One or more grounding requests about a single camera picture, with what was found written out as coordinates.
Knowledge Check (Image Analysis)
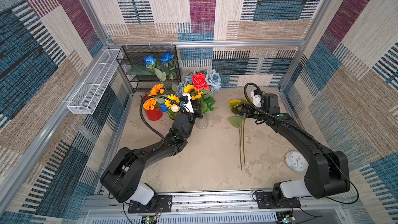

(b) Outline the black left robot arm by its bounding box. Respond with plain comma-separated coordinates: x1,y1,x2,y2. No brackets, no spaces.
100,110,203,203

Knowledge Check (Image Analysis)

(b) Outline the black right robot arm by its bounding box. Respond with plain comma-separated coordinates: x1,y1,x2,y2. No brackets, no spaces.
235,93,350,201

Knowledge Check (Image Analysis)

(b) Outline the clear glass vase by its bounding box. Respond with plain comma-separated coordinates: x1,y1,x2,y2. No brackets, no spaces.
195,114,209,129

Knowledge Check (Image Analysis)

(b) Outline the white tulip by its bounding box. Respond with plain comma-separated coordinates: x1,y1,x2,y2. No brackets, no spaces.
171,104,180,113

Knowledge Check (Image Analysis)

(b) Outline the small blue flower bud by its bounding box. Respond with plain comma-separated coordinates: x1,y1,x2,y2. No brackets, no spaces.
160,104,169,113

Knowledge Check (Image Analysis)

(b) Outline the red rose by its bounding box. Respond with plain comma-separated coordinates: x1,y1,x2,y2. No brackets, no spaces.
192,73,210,90

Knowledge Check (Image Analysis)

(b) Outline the grey blue rose bunch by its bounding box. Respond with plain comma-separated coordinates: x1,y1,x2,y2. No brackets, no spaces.
176,69,222,96

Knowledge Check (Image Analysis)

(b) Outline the orange marigold bunch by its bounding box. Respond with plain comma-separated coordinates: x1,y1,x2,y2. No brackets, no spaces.
143,84,165,111

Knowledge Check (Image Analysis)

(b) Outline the white round clock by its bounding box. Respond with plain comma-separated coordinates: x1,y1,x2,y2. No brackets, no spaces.
285,150,308,172

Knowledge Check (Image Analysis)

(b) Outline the right blue rose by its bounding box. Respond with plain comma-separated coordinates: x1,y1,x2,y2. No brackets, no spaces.
159,50,174,64

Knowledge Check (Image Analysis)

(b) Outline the left blue rose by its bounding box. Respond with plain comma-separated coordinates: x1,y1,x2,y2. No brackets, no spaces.
143,55,156,67

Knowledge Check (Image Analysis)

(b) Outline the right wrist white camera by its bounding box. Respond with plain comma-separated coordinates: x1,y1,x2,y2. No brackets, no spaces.
250,89,264,108

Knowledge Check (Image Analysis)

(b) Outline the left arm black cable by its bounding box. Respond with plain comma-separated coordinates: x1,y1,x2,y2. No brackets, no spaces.
138,95,187,144

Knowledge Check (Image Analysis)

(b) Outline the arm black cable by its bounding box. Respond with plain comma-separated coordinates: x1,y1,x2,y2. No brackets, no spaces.
243,82,315,141
138,95,187,144

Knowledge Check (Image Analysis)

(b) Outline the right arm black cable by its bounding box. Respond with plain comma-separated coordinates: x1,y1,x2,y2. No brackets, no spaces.
243,82,315,141

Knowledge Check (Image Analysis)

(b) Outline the black wire mesh shelf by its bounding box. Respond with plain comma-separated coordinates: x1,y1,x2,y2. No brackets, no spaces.
117,45,181,92

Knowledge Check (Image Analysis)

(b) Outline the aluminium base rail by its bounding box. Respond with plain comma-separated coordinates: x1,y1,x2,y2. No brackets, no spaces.
78,190,354,224

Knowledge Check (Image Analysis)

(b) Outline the white wire mesh tray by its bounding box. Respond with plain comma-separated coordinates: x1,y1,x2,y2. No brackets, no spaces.
67,49,120,115

